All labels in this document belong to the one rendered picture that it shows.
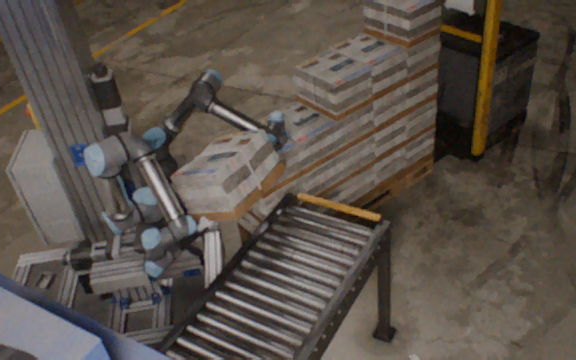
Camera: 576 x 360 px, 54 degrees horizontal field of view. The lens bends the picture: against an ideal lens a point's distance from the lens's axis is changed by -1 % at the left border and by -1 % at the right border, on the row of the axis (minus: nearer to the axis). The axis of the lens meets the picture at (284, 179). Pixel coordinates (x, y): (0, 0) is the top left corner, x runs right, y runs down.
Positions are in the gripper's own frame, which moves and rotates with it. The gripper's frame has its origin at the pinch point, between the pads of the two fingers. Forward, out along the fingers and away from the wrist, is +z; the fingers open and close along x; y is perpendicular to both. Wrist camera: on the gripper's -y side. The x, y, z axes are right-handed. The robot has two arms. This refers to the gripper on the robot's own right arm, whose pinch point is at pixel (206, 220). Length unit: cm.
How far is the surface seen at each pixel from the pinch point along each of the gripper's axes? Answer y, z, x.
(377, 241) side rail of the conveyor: -39, 34, -55
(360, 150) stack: -43, 125, 2
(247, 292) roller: -26.4, -15.0, -20.5
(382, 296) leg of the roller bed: -82, 43, -36
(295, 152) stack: -15, 81, 10
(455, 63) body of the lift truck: -43, 235, -23
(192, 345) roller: -24, -47, -17
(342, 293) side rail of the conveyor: -39, 1, -54
